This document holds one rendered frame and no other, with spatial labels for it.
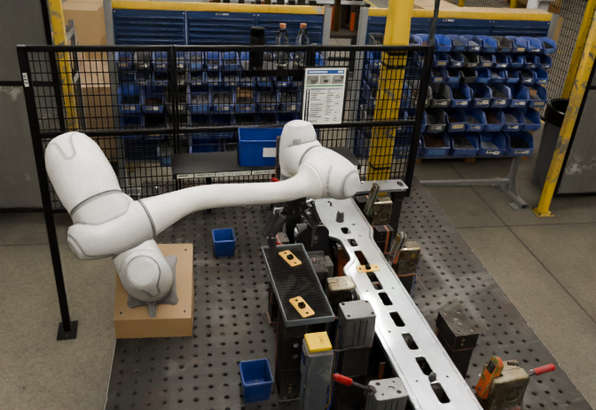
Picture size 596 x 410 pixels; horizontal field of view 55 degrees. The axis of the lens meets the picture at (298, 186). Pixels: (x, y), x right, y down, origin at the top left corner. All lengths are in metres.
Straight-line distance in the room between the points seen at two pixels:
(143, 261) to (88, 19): 4.37
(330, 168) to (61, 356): 2.16
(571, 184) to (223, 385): 3.62
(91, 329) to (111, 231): 2.05
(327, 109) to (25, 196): 2.26
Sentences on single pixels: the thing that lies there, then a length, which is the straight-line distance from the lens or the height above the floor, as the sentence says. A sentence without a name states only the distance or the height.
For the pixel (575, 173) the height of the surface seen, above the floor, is 0.35.
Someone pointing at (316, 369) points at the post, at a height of 1.09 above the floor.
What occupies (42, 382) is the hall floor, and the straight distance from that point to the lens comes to 3.19.
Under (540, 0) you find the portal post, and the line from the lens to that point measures 6.56.
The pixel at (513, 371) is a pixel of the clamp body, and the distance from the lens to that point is 1.75.
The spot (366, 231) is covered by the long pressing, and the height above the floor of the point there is 1.00.
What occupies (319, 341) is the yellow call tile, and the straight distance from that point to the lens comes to 1.54.
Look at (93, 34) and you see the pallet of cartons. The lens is 6.10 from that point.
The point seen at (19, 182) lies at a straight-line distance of 4.21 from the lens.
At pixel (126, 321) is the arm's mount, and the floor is 0.78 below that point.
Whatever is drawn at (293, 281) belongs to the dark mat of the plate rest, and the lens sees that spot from 1.73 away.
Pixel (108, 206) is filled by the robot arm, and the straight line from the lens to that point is 1.41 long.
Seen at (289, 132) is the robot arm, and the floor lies 1.60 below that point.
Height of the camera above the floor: 2.20
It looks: 27 degrees down
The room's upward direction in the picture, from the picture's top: 4 degrees clockwise
